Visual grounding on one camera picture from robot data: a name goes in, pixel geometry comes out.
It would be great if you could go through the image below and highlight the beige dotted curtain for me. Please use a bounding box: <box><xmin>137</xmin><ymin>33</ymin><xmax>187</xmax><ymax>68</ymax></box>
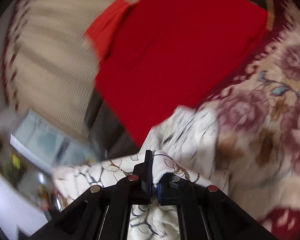
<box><xmin>1</xmin><ymin>0</ymin><xmax>158</xmax><ymax>143</ymax></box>

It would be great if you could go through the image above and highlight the white black-patterned coat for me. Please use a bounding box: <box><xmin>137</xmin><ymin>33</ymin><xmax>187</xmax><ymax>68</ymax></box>
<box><xmin>51</xmin><ymin>106</ymin><xmax>229</xmax><ymax>240</ymax></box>

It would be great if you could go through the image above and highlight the red folded blanket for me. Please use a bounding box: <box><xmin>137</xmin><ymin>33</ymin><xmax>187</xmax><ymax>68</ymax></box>
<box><xmin>94</xmin><ymin>0</ymin><xmax>269</xmax><ymax>146</ymax></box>

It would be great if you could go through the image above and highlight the silver glass-door refrigerator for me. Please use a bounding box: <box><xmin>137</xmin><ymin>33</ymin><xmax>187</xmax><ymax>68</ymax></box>
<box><xmin>10</xmin><ymin>110</ymin><xmax>97</xmax><ymax>175</ymax></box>

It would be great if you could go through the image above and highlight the red pillow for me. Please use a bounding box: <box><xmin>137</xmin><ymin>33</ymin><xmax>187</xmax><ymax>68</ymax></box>
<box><xmin>84</xmin><ymin>0</ymin><xmax>136</xmax><ymax>63</ymax></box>

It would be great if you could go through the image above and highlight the floral red beige sofa cover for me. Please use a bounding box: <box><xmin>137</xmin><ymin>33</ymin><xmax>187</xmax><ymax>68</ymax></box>
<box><xmin>203</xmin><ymin>0</ymin><xmax>300</xmax><ymax>239</ymax></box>

